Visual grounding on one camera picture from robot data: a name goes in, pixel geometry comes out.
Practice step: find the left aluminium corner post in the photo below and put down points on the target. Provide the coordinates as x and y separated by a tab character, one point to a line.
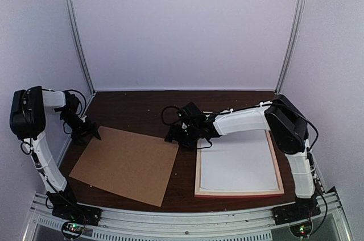
78	46

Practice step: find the pink wooden picture frame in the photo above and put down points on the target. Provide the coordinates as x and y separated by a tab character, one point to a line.
241	162

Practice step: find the right circuit board with leds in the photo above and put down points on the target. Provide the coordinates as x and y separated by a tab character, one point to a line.
301	230

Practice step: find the right aluminium corner post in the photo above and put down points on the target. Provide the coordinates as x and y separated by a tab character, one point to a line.
297	17

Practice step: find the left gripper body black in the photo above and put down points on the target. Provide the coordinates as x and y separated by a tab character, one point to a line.
78	127

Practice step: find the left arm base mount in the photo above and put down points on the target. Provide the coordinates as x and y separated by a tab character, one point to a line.
65	206

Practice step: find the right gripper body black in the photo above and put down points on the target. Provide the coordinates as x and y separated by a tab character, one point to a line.
187	138

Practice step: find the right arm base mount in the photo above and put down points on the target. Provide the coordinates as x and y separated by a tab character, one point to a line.
301	209

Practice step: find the left circuit board with leds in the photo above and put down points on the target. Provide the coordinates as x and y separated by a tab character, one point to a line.
72	230

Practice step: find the brown backing board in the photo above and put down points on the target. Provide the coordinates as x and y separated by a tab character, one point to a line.
127	164

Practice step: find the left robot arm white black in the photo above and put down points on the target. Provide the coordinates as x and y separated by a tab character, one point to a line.
28	124

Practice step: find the aluminium corner post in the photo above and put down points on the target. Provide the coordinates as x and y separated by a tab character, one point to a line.
78	46
297	17

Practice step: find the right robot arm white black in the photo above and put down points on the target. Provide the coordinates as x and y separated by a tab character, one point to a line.
279	116

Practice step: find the circuit board with leds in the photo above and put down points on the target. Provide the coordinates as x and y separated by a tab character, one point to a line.
301	230
72	230

